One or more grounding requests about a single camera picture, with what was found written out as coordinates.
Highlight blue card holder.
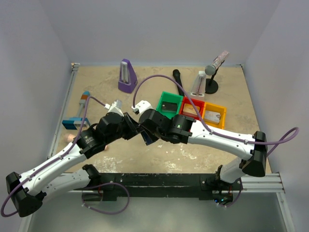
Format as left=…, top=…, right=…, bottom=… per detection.
left=140, top=130, right=156, bottom=145

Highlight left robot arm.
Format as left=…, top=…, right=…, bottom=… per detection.
left=5, top=113, right=142, bottom=218

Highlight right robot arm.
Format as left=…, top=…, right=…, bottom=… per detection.
left=139, top=109, right=267, bottom=184

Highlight black card in green bin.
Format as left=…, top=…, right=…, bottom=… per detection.
left=161, top=101, right=178, bottom=113

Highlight tan card in red bin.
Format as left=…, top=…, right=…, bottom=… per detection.
left=182, top=103, right=197, bottom=117

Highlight cards in orange bin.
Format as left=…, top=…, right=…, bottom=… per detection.
left=204, top=111, right=221, bottom=125

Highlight green bin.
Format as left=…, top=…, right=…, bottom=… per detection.
left=156, top=91, right=183, bottom=119

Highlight red bin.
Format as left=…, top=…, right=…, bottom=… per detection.
left=179, top=97, right=206, bottom=120

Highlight blue grey toy tool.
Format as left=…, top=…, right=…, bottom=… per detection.
left=62, top=91, right=90, bottom=130

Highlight purple metronome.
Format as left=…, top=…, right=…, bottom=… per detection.
left=118, top=58, right=138, bottom=94

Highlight pink cylinder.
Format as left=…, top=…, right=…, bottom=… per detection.
left=63, top=133, right=109, bottom=152

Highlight orange bin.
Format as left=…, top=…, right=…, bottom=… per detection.
left=203, top=102, right=227, bottom=129

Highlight clear metronome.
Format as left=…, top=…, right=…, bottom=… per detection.
left=190, top=71, right=206, bottom=99

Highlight black microphone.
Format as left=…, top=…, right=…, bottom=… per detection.
left=172, top=69, right=184, bottom=97

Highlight black microphone stand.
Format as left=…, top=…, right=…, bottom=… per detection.
left=205, top=61, right=218, bottom=94

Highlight silver microphone on stand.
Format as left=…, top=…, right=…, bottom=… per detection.
left=205, top=50, right=230, bottom=75

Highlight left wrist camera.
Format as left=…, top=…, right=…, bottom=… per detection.
left=104, top=100, right=124, bottom=116

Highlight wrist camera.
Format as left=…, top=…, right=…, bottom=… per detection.
left=131, top=100, right=153, bottom=115
left=104, top=100, right=124, bottom=116

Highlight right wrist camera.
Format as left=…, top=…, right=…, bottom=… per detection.
left=131, top=100, right=153, bottom=115

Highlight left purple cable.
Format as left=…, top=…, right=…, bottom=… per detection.
left=0, top=96, right=112, bottom=218

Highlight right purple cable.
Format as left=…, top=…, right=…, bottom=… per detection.
left=133, top=74, right=300, bottom=155

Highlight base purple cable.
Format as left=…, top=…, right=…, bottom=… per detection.
left=81, top=181, right=131, bottom=215

